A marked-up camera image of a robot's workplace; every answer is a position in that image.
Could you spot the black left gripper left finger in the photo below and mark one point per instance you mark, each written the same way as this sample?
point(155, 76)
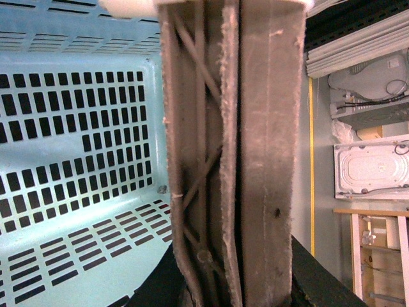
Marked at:
point(165, 286)

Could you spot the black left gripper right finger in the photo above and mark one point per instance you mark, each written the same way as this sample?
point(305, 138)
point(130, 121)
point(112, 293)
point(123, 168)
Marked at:
point(313, 285)

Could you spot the light green plastic basket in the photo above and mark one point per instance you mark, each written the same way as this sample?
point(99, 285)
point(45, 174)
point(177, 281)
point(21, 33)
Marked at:
point(84, 201)

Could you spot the brown basket handle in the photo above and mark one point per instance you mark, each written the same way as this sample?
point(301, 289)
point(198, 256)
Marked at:
point(232, 76)

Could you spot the white appliance back panel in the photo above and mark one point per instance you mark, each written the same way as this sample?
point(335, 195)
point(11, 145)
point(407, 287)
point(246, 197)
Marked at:
point(375, 169)

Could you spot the white wooden shelf frame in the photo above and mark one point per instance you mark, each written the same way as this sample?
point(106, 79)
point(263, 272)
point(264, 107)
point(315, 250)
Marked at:
point(379, 252)

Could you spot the grey appliance with cables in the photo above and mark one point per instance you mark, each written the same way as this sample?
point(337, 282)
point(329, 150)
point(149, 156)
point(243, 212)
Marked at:
point(371, 93)

